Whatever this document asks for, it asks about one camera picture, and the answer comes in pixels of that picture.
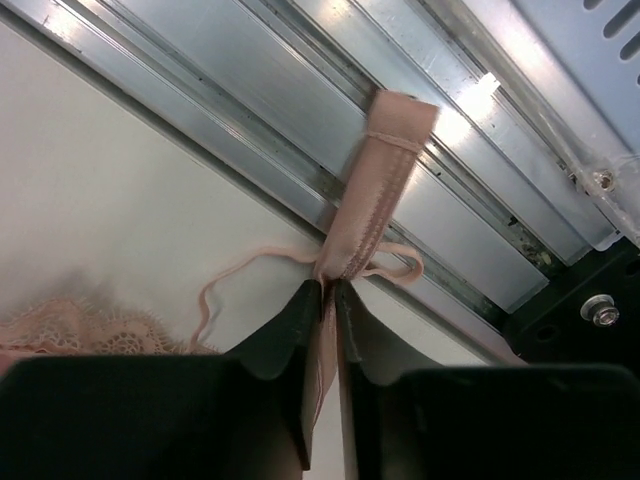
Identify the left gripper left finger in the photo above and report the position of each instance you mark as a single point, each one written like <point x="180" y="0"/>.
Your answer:
<point x="245" y="414"/>

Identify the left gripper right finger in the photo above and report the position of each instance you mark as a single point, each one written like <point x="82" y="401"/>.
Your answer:
<point x="405" y="417"/>

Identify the pink lace bra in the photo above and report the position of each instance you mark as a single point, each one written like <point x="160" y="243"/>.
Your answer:
<point x="397" y="129"/>

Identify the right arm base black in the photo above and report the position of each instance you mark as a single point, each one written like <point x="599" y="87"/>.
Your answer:
<point x="589" y="314"/>

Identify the aluminium mounting rail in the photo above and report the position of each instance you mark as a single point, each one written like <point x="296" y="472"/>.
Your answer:
<point x="146" y="145"/>

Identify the slotted cable duct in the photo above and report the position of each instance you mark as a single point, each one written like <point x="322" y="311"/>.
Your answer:
<point x="598" y="43"/>

